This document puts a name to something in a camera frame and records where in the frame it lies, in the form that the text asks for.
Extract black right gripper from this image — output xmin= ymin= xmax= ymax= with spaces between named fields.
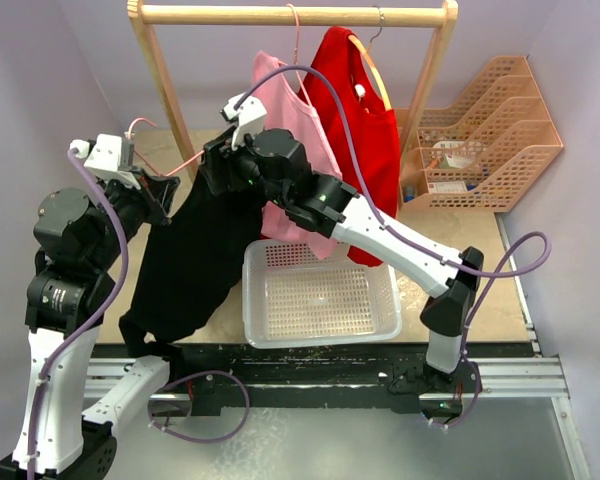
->
xmin=199 ymin=125 xmax=290 ymax=211

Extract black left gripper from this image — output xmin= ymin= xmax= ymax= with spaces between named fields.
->
xmin=90 ymin=163 xmax=180 ymax=268

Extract black t shirt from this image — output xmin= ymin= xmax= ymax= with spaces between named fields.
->
xmin=119 ymin=175 xmax=265 ymax=357

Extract pink wire hanger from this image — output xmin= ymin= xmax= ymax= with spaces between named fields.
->
xmin=124 ymin=117 xmax=204 ymax=177
xmin=285 ymin=3 xmax=313 ymax=107

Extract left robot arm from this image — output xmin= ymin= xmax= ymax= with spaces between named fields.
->
xmin=0 ymin=168 xmax=186 ymax=479

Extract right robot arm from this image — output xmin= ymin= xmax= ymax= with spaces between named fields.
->
xmin=200 ymin=129 xmax=484 ymax=391

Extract pink t shirt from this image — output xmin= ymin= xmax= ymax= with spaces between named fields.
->
xmin=254 ymin=74 xmax=342 ymax=260

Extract red t shirt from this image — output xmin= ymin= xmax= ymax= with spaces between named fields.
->
xmin=301 ymin=26 xmax=401 ymax=269

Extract wooden hanger with metal hook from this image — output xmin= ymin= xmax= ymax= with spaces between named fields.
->
xmin=348 ymin=6 xmax=392 ymax=110

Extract white plastic basket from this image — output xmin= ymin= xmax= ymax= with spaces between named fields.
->
xmin=242 ymin=240 xmax=402 ymax=349

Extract wooden clothes rack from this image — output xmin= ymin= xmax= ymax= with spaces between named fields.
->
xmin=126 ymin=1 xmax=459 ymax=163

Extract white box with red logo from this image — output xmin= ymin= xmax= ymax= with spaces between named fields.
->
xmin=427 ymin=181 xmax=468 ymax=194

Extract peach plastic file organizer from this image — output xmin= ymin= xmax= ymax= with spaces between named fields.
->
xmin=400 ymin=55 xmax=564 ymax=213

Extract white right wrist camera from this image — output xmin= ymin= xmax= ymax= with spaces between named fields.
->
xmin=221 ymin=93 xmax=267 ymax=151

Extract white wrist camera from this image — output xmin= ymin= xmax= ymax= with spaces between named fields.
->
xmin=69 ymin=134 xmax=140 ymax=190
xmin=221 ymin=93 xmax=267 ymax=151

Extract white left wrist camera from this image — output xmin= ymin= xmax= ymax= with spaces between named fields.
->
xmin=69 ymin=134 xmax=140 ymax=190

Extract aluminium rail frame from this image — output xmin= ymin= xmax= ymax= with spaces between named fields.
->
xmin=79 ymin=212 xmax=594 ymax=480

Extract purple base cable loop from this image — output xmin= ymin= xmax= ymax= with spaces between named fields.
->
xmin=147 ymin=369 xmax=252 ymax=445

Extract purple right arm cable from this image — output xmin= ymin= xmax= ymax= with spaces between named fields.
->
xmin=232 ymin=64 xmax=552 ymax=356

